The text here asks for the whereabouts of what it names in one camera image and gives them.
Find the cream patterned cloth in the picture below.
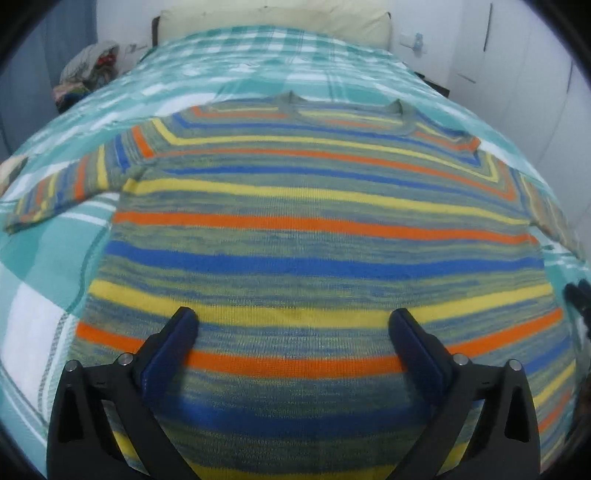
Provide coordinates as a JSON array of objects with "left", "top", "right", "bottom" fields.
[{"left": 0, "top": 156, "right": 29, "bottom": 192}]

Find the white wardrobe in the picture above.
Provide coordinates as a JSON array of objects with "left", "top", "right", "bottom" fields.
[{"left": 443, "top": 0, "right": 591, "bottom": 259}]

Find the white wall socket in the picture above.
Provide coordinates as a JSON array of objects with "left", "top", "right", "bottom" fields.
[{"left": 399, "top": 32, "right": 426, "bottom": 57}]

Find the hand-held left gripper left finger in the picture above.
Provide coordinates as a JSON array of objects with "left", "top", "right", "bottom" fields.
[{"left": 46, "top": 306, "right": 200, "bottom": 480}]

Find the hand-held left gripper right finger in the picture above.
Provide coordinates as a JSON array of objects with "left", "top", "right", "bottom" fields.
[{"left": 388, "top": 308, "right": 541, "bottom": 480}]

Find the pile of mixed clothes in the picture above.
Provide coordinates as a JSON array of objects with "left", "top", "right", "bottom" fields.
[{"left": 53, "top": 41, "right": 122, "bottom": 114}]

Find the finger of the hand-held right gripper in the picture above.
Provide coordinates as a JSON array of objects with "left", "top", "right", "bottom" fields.
[{"left": 564, "top": 281, "right": 591, "bottom": 334}]

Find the striped knit sweater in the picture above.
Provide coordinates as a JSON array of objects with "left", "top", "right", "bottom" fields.
[{"left": 4, "top": 91, "right": 585, "bottom": 480}]

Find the teal white checked blanket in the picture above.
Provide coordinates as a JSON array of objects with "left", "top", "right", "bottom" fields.
[{"left": 0, "top": 25, "right": 591, "bottom": 464}]

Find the cream pillow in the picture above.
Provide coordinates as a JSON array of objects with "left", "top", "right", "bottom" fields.
[{"left": 159, "top": 0, "right": 393, "bottom": 48}]

